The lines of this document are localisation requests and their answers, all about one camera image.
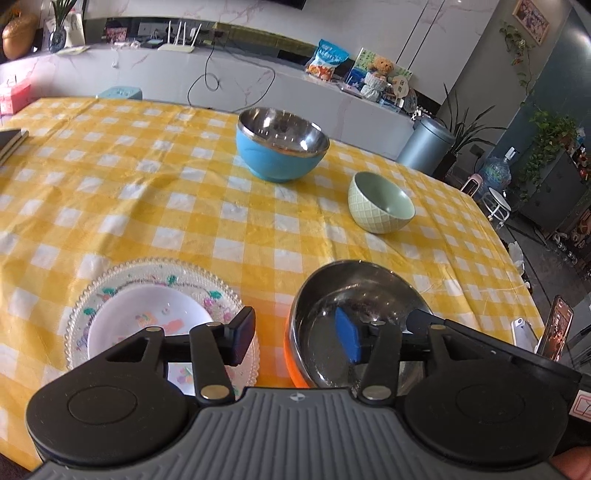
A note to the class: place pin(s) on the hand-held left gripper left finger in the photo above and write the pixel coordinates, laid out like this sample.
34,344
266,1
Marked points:
242,334

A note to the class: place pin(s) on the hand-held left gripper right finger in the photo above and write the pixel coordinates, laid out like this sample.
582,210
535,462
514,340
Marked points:
351,334

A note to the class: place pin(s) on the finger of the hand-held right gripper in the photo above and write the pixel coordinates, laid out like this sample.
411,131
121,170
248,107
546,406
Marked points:
418,321

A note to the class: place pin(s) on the orange steel bowl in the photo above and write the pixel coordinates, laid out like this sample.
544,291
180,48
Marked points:
323,318

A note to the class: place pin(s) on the small white plate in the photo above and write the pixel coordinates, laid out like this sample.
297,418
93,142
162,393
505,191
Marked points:
138,314

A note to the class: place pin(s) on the green ceramic bowl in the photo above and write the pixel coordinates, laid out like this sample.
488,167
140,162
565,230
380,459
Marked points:
374,214

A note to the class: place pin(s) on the clear glass plate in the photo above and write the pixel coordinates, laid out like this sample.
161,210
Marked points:
74,323

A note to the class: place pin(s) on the blue steel bowl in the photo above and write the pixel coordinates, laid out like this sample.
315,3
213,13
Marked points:
272,159

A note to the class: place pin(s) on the smartphone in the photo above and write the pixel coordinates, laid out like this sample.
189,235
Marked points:
556,327

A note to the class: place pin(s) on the white phone stand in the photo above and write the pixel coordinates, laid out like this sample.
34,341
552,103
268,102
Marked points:
524,332

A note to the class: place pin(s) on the yellow checked tablecloth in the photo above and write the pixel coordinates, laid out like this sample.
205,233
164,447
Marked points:
184,207

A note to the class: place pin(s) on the white stool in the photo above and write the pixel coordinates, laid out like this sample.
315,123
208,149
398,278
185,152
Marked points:
496,203

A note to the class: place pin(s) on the small pink chair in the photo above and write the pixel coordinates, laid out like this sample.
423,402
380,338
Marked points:
471,185

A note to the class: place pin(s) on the blue water jug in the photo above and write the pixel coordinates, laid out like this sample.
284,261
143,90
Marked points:
496,173

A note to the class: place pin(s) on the grey trash can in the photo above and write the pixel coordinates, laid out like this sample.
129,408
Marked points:
422,147

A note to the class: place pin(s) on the long-leaved potted plant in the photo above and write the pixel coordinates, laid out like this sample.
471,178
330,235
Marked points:
461,134

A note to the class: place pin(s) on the bushy ivy plant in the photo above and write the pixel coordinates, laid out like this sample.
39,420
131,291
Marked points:
549,138

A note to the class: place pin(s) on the paper hand fan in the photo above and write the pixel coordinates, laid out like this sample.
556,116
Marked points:
399,90

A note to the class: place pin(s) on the white marble television console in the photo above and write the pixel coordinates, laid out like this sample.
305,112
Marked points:
254,87

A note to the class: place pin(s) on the teddy bear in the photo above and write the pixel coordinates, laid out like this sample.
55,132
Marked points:
378,74

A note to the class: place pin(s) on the green picture board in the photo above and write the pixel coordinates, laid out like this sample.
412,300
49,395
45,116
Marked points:
362,62

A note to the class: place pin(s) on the teal stool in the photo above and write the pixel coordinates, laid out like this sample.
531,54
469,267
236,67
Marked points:
120,92

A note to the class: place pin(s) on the blue snack bag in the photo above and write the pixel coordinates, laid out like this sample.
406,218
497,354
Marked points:
325,60

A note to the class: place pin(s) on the hanging ivy vine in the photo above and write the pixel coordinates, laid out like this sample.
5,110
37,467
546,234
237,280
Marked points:
519,50

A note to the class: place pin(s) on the white router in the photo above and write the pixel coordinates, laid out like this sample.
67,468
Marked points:
178,46

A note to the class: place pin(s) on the black notebook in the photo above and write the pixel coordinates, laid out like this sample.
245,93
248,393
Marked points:
10,141

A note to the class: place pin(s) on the pink photo card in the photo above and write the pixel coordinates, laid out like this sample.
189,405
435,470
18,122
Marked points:
115,34

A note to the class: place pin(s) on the pink box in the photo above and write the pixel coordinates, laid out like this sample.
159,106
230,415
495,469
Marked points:
14,94

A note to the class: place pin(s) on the flat paper booklet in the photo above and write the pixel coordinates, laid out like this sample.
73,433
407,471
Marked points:
71,50

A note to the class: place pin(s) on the black television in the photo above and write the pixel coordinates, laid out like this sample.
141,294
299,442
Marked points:
286,2

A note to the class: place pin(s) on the white drawing card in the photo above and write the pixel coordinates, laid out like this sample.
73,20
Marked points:
74,30

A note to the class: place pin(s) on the plant in blue glass vase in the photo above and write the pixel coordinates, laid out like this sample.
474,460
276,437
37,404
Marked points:
56,39

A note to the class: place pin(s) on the golden vase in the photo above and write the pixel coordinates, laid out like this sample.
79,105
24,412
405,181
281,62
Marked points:
18,37

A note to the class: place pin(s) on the framed wall picture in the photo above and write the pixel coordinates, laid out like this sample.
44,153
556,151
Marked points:
531,18

